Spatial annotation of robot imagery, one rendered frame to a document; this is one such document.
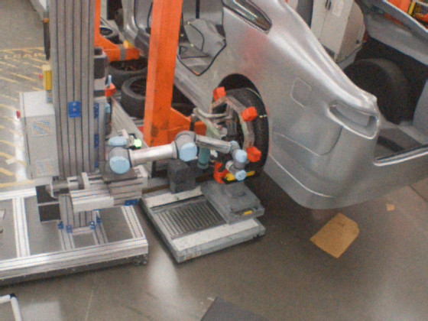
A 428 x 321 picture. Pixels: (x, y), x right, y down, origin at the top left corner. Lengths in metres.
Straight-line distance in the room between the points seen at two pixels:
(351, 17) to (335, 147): 5.25
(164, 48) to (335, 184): 1.57
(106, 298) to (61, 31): 1.81
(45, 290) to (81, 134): 1.16
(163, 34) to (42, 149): 1.20
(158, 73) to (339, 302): 2.25
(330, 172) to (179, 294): 1.39
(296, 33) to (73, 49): 1.40
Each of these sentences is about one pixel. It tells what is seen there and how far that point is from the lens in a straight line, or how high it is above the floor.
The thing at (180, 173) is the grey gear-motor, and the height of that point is 0.37.
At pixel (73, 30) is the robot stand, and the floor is 1.72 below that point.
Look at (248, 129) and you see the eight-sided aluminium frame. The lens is 3.13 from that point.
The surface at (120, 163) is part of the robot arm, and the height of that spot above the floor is 1.01.
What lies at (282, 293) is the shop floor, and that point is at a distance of 3.35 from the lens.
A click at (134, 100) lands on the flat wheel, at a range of 4.50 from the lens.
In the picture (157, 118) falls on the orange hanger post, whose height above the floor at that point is 0.81.
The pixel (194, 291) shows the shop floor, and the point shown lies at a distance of 3.20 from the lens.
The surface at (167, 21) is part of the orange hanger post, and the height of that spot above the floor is 1.62.
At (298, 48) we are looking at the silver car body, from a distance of 2.79.
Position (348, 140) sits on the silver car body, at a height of 1.35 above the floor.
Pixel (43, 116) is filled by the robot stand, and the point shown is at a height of 1.22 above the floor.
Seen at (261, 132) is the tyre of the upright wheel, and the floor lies 1.01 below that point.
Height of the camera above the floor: 2.50
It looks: 35 degrees down
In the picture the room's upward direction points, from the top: 9 degrees clockwise
